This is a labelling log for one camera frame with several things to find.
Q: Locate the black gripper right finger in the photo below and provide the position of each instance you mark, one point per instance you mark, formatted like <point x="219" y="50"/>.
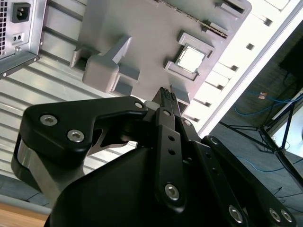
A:
<point x="213" y="165"/>

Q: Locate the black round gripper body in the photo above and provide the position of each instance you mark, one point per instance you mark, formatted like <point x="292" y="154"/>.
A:
<point x="106" y="201"/>

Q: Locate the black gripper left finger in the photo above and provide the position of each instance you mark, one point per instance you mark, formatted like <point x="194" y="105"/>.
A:
<point x="59" y="132"/>

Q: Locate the silver square CPU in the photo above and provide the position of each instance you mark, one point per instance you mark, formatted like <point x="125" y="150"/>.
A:
<point x="191" y="58"/>

